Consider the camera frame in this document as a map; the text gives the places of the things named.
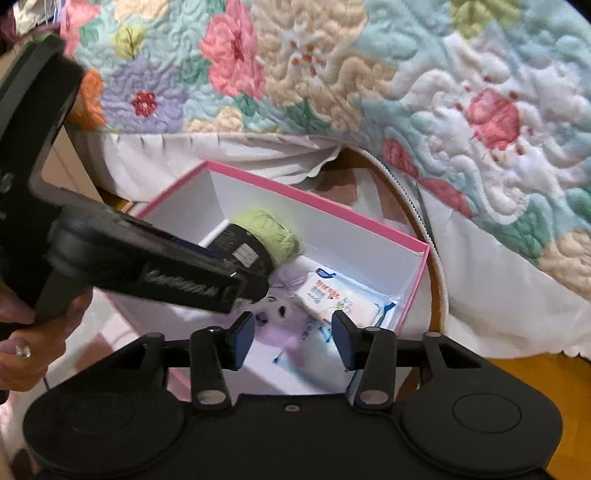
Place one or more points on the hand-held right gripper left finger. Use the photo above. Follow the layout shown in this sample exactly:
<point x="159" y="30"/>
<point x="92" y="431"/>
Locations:
<point x="242" y="339"/>

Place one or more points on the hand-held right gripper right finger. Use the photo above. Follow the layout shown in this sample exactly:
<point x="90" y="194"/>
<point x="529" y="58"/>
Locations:
<point x="344" y="341"/>

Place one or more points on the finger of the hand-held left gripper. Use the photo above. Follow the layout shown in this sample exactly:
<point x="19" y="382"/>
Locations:
<point x="184" y="286"/>
<point x="189" y="247"/>

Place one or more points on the purple plush toy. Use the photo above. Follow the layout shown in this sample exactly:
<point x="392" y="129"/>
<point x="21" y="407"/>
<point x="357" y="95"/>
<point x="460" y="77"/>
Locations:
<point x="286" y="332"/>

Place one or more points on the small white tissue pack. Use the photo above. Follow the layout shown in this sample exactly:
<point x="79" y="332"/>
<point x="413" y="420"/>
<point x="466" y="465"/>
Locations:
<point x="318" y="295"/>

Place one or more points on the green yarn skein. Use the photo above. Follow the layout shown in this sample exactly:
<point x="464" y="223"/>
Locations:
<point x="272" y="235"/>

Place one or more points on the pink cardboard box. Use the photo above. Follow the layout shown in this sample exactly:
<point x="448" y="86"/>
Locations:
<point x="351" y="249"/>

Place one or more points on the person's left hand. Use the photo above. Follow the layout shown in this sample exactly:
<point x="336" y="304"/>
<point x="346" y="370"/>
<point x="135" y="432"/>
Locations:
<point x="41" y="350"/>

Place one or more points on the beige wooden cabinet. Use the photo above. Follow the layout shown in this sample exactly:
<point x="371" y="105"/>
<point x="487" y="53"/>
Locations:
<point x="69" y="175"/>

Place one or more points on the round checked rug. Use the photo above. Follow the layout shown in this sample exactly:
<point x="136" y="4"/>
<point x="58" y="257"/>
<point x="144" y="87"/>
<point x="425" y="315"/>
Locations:
<point x="369" y="198"/>

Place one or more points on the floral quilt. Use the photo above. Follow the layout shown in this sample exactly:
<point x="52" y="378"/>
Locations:
<point x="323" y="69"/>

